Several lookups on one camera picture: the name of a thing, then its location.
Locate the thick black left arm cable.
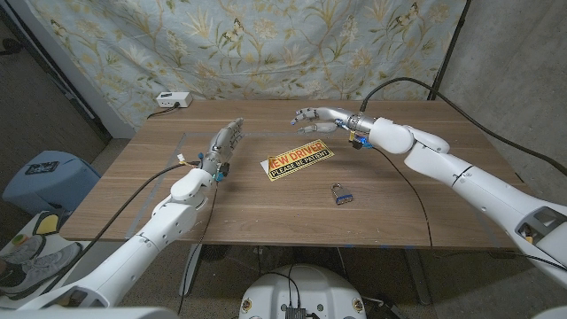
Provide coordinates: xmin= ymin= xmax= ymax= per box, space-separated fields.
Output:
xmin=43 ymin=161 xmax=201 ymax=289

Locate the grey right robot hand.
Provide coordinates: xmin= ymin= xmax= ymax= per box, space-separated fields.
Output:
xmin=291 ymin=106 xmax=377 ymax=136

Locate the grey table leg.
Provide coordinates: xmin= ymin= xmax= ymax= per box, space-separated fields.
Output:
xmin=179 ymin=243 xmax=204 ymax=297
xmin=403 ymin=247 xmax=433 ymax=306

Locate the yellow new driver bumper sticker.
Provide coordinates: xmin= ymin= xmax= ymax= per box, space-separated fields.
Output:
xmin=264 ymin=139 xmax=336 ymax=183

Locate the floral print backdrop cloth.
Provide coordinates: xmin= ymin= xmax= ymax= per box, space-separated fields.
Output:
xmin=26 ymin=0 xmax=469 ymax=129

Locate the black backdrop stand pole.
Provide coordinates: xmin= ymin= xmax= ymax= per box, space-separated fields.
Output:
xmin=427 ymin=0 xmax=471 ymax=101

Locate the black power strip cable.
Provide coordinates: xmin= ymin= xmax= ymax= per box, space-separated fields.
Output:
xmin=146 ymin=102 xmax=182 ymax=120

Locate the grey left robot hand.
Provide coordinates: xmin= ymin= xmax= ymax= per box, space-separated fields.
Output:
xmin=199 ymin=117 xmax=245 ymax=183

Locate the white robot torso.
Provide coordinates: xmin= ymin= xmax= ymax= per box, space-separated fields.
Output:
xmin=238 ymin=264 xmax=368 ymax=319

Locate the silver blue padlock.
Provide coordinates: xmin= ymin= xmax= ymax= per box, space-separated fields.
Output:
xmin=330 ymin=182 xmax=354 ymax=206

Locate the blue plastic bin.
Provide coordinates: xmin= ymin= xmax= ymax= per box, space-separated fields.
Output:
xmin=2 ymin=150 xmax=102 ymax=217

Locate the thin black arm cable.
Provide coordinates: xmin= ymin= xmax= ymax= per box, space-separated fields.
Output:
xmin=373 ymin=146 xmax=567 ymax=272
xmin=176 ymin=181 xmax=220 ymax=315

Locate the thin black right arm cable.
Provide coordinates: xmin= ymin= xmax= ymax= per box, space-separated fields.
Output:
xmin=373 ymin=146 xmax=567 ymax=272

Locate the white power strip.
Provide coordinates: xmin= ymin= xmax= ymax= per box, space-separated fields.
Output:
xmin=155 ymin=91 xmax=194 ymax=109

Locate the grey sneaker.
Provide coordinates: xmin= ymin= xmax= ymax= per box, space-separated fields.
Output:
xmin=0 ymin=242 xmax=83 ymax=298
xmin=0 ymin=234 xmax=46 ymax=266

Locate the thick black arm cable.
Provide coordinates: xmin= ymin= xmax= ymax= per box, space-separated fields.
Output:
xmin=43 ymin=161 xmax=201 ymax=289
xmin=359 ymin=77 xmax=567 ymax=177

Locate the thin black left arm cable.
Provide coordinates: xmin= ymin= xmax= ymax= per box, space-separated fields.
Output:
xmin=176 ymin=181 xmax=220 ymax=315

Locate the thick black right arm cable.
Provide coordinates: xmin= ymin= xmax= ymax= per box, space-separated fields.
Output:
xmin=359 ymin=77 xmax=567 ymax=177

